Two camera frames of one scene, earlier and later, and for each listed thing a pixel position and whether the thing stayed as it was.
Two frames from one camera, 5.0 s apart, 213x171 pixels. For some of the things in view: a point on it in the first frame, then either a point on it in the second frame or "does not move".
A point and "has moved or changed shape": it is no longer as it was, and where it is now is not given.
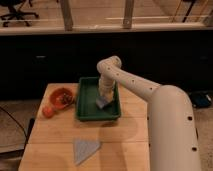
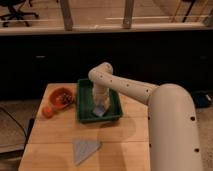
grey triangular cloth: x=84 y=149 does not move
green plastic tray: x=87 y=93 does not move
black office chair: x=15 y=6 does not move
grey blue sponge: x=101 y=102 has moved or changed shape
